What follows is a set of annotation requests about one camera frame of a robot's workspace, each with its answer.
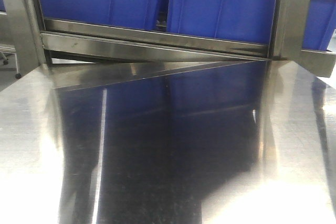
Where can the blue plastic bin middle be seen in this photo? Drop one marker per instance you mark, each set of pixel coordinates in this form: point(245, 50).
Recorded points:
point(238, 20)

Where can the blue plastic bin right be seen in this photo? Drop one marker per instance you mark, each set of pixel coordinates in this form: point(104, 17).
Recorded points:
point(320, 25)

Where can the stainless steel shelf frame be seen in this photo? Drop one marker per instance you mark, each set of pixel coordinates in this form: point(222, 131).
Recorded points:
point(69, 40)

